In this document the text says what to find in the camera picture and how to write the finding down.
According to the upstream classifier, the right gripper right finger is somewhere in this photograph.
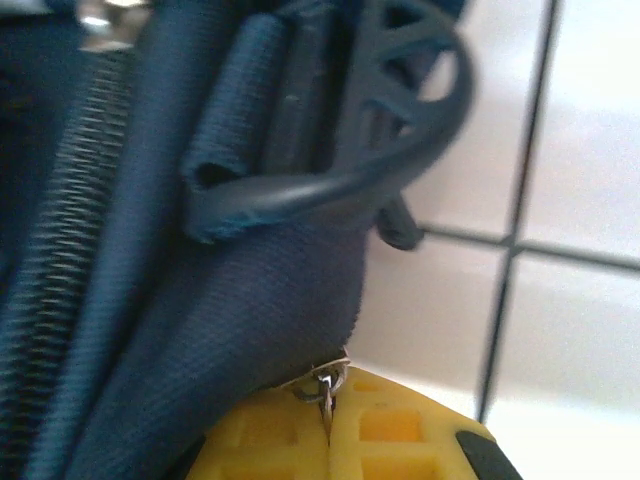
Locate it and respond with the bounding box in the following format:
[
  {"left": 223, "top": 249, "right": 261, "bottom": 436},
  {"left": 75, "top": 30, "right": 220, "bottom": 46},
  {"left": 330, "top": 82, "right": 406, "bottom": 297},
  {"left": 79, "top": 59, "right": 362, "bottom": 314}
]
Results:
[{"left": 328, "top": 367, "right": 524, "bottom": 480}]

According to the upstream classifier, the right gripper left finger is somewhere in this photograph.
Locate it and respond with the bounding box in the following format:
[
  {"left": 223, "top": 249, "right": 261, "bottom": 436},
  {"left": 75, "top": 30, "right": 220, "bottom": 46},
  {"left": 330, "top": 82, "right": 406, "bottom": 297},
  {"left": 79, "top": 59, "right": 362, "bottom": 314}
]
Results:
[{"left": 187, "top": 387, "right": 331, "bottom": 480}]

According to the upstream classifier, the navy blue backpack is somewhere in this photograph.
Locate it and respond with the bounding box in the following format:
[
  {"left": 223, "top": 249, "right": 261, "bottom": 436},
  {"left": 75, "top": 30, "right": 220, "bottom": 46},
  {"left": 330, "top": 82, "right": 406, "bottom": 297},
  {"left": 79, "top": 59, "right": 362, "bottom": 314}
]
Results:
[{"left": 0, "top": 0, "right": 476, "bottom": 480}]

